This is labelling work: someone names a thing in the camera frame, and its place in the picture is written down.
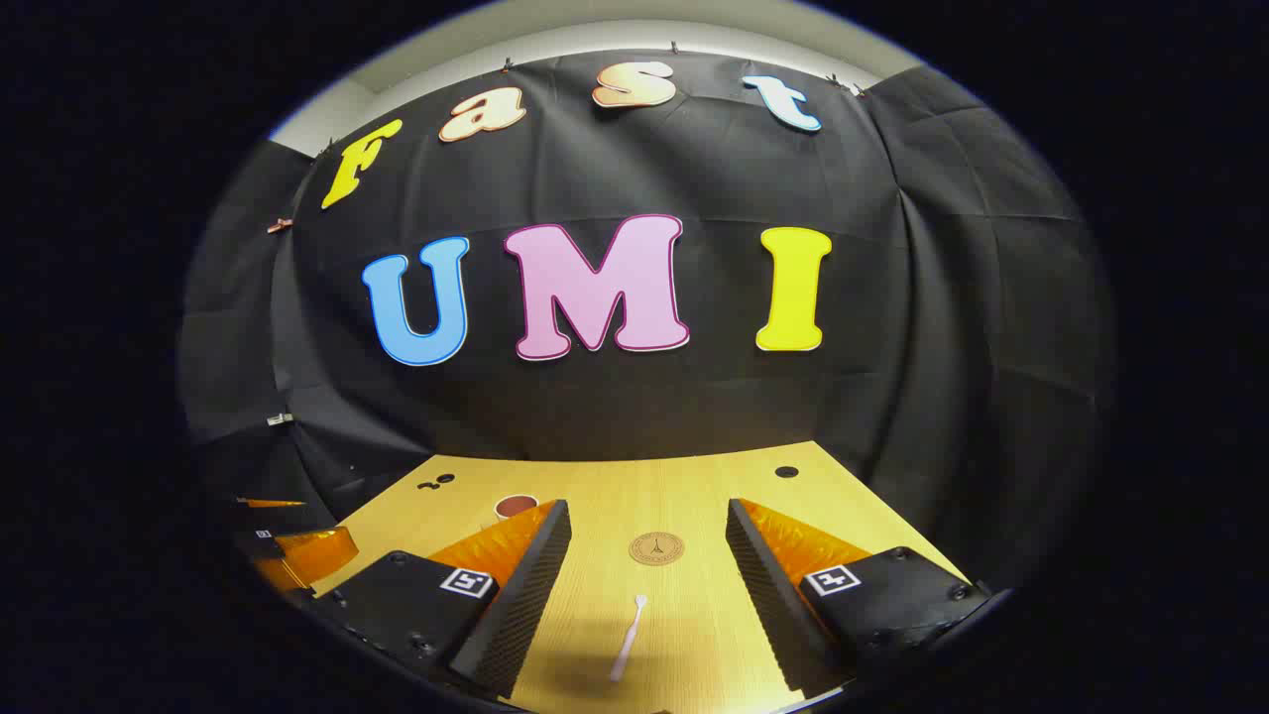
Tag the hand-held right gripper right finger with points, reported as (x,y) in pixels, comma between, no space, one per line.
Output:
(773,605)

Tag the round brown coaster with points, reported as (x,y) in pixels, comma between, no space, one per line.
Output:
(656,548)

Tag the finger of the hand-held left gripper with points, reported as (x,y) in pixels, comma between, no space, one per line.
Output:
(270,503)
(312,553)

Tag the wooden desktop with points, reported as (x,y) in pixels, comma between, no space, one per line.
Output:
(644,496)

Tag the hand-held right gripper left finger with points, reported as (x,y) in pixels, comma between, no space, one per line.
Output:
(525,605)

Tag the small copper clip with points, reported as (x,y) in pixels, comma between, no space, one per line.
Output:
(281,226)

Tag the black backdrop cloth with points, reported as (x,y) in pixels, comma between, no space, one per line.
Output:
(694,416)

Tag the pale pink toothbrush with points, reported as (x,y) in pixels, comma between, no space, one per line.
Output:
(629,640)

